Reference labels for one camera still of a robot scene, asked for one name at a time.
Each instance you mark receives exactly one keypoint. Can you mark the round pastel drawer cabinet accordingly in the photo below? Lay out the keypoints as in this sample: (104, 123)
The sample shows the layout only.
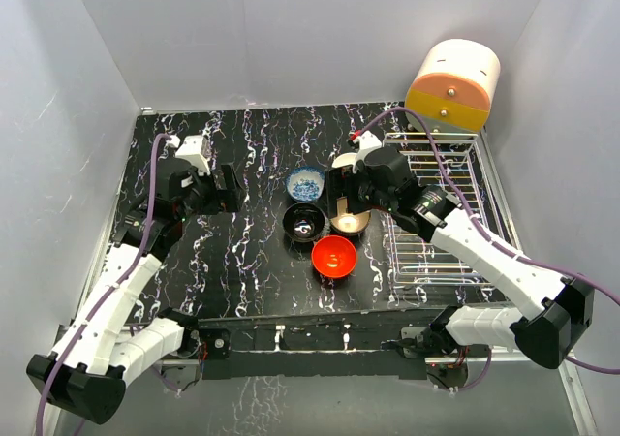
(455, 86)

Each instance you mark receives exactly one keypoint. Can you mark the brown bowl cream interior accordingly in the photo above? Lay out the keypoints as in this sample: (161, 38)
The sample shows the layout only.
(350, 224)

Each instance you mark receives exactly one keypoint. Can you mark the red bowl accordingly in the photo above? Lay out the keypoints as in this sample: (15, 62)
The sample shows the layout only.
(334, 256)

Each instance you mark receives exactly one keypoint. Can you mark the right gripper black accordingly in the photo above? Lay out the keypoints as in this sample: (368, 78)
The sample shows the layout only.
(339, 181)

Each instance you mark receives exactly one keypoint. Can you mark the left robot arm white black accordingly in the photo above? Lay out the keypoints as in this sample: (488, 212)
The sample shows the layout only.
(88, 370)

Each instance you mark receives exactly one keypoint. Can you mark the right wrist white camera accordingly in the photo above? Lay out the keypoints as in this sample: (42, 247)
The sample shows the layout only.
(364, 143)

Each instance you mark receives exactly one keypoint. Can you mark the blue white patterned bowl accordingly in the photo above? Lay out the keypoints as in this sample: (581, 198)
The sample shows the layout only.
(305, 184)

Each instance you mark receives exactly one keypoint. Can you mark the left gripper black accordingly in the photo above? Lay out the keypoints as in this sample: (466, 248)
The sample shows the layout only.
(228, 200)

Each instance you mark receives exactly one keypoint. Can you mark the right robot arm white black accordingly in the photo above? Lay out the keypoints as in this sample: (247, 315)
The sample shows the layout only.
(549, 311)

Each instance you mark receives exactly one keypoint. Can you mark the wrist white camera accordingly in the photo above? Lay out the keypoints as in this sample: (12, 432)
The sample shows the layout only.
(364, 143)
(196, 150)

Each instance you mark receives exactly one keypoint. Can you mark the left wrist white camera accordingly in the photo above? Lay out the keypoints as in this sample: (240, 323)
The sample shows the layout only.
(196, 150)

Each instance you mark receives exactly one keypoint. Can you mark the black glossy bowl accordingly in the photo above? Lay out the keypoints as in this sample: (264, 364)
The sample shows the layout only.
(304, 222)

